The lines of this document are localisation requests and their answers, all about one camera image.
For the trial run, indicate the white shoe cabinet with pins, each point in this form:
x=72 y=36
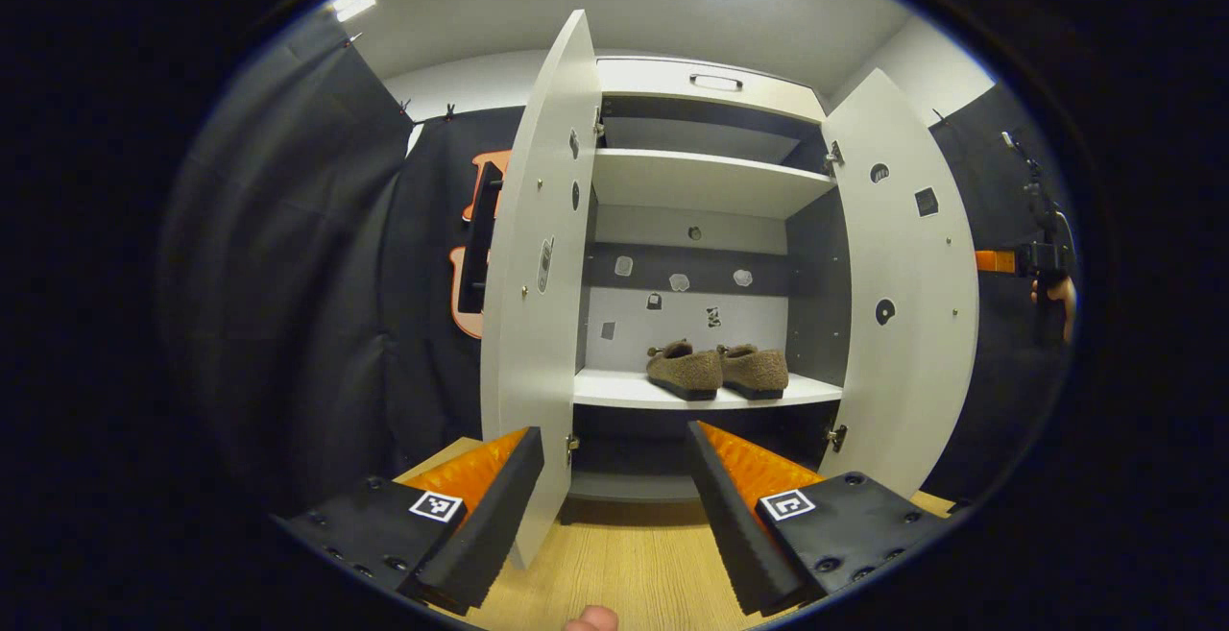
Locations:
x=691 y=180

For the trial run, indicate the brown fuzzy shoe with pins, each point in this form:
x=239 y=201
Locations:
x=686 y=372
x=759 y=372

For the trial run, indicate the ceiling light panel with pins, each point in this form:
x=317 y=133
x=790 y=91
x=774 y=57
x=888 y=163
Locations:
x=353 y=3

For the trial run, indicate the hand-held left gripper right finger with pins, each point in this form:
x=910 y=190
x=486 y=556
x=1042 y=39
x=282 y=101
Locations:
x=734 y=535

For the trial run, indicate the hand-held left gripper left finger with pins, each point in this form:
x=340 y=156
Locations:
x=494 y=525

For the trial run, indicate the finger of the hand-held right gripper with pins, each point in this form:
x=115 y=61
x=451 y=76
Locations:
x=997 y=261

